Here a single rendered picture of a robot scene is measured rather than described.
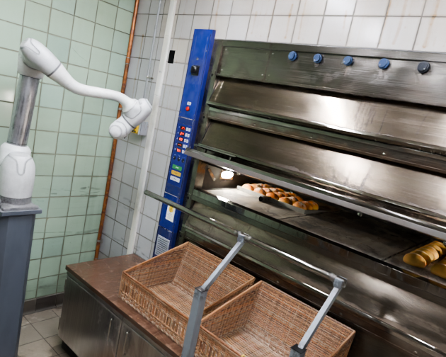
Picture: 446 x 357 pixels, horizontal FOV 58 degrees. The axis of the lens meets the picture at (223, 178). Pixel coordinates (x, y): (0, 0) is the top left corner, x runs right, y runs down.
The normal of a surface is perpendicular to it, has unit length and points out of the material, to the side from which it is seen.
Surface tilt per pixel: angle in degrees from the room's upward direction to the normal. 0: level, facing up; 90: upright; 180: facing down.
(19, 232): 90
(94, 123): 90
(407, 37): 90
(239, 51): 90
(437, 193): 70
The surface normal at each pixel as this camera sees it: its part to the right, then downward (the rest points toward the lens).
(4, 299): 0.75, 0.26
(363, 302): -0.54, -0.33
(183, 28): -0.65, 0.00
